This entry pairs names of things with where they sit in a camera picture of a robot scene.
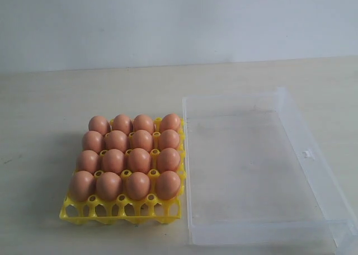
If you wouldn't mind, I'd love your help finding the brown egg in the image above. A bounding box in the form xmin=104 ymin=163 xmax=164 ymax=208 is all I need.
xmin=111 ymin=114 xmax=133 ymax=135
xmin=101 ymin=149 xmax=125 ymax=174
xmin=156 ymin=148 xmax=181 ymax=173
xmin=76 ymin=150 xmax=101 ymax=174
xmin=69 ymin=171 xmax=96 ymax=202
xmin=128 ymin=148 xmax=152 ymax=174
xmin=88 ymin=116 xmax=111 ymax=135
xmin=133 ymin=114 xmax=155 ymax=134
xmin=155 ymin=171 xmax=181 ymax=200
xmin=125 ymin=172 xmax=151 ymax=201
xmin=105 ymin=130 xmax=129 ymax=153
xmin=159 ymin=113 xmax=181 ymax=133
xmin=82 ymin=131 xmax=105 ymax=154
xmin=131 ymin=130 xmax=154 ymax=152
xmin=96 ymin=172 xmax=123 ymax=201
xmin=158 ymin=129 xmax=181 ymax=151

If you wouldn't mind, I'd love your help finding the clear plastic bin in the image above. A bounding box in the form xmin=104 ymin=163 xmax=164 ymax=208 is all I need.
xmin=183 ymin=88 xmax=357 ymax=254

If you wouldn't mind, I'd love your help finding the yellow plastic egg tray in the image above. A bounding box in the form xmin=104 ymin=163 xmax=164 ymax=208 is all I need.
xmin=59 ymin=119 xmax=186 ymax=225

